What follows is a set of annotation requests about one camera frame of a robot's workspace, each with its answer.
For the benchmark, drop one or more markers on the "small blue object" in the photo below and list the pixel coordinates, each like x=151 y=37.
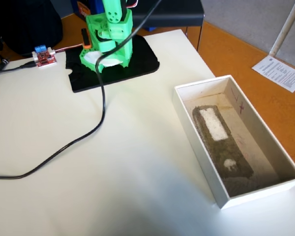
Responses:
x=151 y=28

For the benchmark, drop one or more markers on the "black orange clamp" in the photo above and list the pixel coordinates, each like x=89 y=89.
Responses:
x=85 y=38

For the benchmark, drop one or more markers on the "black bag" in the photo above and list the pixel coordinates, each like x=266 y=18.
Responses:
x=19 y=24

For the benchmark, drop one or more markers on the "black base mat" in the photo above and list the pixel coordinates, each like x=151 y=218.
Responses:
x=137 y=61

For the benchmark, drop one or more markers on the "white metal pole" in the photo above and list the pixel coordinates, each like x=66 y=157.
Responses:
x=284 y=29

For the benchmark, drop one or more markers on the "red controller board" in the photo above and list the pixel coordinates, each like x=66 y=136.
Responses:
x=43 y=59

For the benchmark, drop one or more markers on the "orange blue box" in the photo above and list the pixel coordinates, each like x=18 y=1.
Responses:
x=82 y=8

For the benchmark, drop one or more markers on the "black chair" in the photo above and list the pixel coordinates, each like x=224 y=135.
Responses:
x=177 y=12

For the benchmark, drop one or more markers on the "printed white paper sheet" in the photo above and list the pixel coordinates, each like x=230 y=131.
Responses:
x=279 y=73

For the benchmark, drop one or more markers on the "dark grey foam block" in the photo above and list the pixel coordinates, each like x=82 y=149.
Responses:
x=226 y=152

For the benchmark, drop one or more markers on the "white cardboard box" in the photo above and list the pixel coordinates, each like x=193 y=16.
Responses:
x=201 y=147

